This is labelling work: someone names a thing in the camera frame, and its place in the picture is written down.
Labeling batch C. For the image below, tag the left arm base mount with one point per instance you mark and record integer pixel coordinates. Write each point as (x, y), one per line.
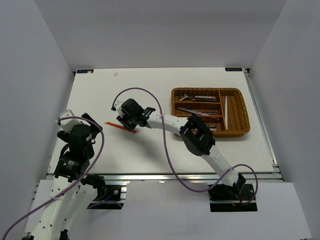
(101, 195)

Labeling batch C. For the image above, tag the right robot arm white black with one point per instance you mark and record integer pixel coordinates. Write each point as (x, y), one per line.
(197, 137)

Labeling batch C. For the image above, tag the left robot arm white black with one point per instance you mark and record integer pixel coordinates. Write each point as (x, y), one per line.
(73, 187)

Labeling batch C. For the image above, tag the blue label left corner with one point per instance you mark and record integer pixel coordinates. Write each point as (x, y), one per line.
(84, 71)

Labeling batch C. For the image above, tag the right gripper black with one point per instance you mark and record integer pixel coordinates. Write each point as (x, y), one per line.
(123, 121)

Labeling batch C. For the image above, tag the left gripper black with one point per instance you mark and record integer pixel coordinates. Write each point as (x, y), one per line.
(64, 135)

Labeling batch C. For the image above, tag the woven wicker cutlery tray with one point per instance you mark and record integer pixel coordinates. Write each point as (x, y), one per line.
(232, 120)

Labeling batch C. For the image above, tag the aluminium rail front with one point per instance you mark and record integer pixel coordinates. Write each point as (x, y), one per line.
(274, 176)

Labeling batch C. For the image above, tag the knife with pink handle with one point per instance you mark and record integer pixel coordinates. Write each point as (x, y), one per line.
(193, 111)

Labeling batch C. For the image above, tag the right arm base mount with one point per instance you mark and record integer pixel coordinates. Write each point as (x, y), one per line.
(223, 201)

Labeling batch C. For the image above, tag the fork with black handle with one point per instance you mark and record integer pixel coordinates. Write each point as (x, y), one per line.
(197, 99)

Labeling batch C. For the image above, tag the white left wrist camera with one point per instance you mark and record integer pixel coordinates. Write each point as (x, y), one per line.
(66, 123)

